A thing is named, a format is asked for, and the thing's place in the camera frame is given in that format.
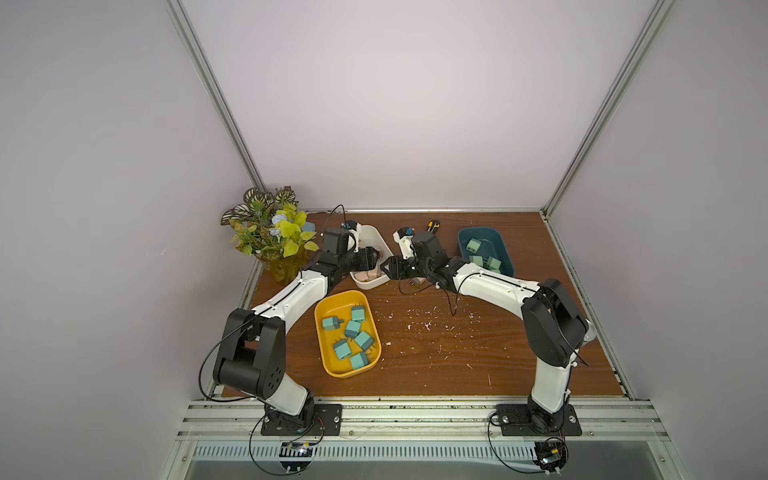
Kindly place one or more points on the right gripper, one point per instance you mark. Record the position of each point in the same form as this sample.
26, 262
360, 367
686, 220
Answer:
398, 266

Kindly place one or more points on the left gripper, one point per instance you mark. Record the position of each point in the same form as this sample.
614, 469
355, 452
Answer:
365, 261

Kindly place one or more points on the pink plug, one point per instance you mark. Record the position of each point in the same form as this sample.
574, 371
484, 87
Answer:
368, 276

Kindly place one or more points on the light teal plug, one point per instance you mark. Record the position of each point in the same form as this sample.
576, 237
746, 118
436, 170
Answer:
331, 323

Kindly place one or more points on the teal plug bottom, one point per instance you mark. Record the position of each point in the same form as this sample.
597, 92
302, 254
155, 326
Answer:
364, 341

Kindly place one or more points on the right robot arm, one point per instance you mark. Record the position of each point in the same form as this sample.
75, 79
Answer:
556, 329

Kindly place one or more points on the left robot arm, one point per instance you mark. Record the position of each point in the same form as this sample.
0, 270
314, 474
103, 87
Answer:
251, 356

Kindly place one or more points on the white storage box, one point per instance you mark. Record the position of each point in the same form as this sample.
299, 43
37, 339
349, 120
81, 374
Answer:
370, 236

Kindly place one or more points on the yellow storage box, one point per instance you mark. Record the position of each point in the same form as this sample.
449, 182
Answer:
340, 305

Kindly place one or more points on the teal storage box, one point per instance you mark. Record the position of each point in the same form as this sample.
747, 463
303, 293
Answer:
493, 245

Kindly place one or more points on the potted green plant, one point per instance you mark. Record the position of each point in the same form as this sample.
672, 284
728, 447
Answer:
270, 227

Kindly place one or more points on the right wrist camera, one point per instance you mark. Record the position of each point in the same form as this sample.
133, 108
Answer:
403, 238

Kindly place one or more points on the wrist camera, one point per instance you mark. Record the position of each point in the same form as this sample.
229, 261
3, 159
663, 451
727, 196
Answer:
403, 238
351, 226

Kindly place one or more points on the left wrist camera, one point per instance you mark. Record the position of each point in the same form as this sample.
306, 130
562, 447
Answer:
351, 226

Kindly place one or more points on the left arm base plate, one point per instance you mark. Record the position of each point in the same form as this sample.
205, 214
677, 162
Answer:
322, 419

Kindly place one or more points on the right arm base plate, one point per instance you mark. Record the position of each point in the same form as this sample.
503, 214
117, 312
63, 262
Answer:
531, 420

